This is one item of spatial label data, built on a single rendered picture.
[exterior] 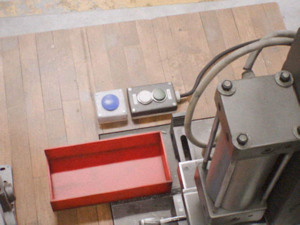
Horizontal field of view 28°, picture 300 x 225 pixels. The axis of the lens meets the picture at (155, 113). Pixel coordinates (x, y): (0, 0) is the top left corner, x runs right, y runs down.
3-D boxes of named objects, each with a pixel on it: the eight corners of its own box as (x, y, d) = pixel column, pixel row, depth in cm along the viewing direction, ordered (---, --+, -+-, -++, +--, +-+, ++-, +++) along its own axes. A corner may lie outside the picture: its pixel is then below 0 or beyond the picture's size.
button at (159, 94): (151, 93, 138) (151, 89, 137) (164, 92, 139) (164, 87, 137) (153, 104, 137) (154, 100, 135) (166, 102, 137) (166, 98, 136)
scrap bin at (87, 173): (46, 160, 132) (43, 147, 126) (160, 142, 135) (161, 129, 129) (52, 212, 126) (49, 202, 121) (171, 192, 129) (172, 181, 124)
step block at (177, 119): (169, 132, 136) (172, 113, 128) (182, 130, 136) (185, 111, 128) (175, 158, 133) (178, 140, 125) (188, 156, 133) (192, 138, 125)
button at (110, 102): (100, 99, 137) (99, 94, 135) (117, 96, 138) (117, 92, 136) (102, 114, 135) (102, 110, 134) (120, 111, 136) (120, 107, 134)
